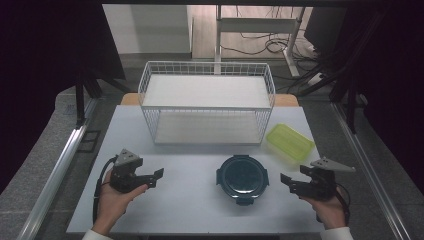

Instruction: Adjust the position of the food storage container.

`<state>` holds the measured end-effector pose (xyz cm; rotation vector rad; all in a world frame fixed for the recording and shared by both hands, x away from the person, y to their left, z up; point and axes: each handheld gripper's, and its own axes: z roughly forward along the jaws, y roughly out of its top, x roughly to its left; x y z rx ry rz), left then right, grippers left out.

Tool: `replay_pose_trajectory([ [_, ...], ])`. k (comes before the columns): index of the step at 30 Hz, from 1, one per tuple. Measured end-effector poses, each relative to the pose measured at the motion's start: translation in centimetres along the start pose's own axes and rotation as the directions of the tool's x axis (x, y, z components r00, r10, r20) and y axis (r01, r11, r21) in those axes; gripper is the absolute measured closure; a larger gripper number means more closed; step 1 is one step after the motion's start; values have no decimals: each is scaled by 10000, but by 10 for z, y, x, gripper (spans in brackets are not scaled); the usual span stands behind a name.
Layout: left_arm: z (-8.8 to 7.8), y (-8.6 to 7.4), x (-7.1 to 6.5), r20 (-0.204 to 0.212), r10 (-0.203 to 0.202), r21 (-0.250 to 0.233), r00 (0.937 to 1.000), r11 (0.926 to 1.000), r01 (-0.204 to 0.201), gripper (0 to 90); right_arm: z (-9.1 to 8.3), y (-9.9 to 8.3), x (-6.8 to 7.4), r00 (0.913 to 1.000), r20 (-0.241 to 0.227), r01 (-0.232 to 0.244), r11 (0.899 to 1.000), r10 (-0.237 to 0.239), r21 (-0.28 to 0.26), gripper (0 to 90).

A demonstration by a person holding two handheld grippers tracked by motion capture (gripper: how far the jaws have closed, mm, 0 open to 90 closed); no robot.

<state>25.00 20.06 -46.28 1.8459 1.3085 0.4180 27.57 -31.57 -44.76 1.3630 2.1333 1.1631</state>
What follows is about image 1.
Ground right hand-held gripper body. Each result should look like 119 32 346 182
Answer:
308 157 356 201

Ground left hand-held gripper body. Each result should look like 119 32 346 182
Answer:
109 148 144 194

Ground clear container with green lid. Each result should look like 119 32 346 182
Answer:
265 123 316 164

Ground dark round lidded container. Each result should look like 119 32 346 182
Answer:
215 154 270 206

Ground person's right hand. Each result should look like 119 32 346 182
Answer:
299 186 348 231

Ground wooden board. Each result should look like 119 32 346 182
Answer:
119 92 300 108

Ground black metal stand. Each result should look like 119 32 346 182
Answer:
296 13 389 135

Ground white power strip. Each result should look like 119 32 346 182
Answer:
307 72 327 87

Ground dark curtain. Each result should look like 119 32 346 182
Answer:
328 0 424 188
0 0 127 195

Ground white cabinet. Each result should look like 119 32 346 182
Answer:
101 3 195 55

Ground left hand-held gripper cable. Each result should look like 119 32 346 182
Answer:
92 156 118 225

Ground hand-held gripper cable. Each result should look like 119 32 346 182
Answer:
334 182 352 225
92 156 118 225

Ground right hand-held gripper cable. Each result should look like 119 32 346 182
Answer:
334 182 352 225

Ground aluminium rail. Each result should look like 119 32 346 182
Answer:
15 98 98 240
330 101 413 240

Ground white wire rack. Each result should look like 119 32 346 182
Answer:
137 60 276 146

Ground black floor cables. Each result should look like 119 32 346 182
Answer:
220 5 319 58

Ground white metal desk frame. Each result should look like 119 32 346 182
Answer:
214 4 306 78

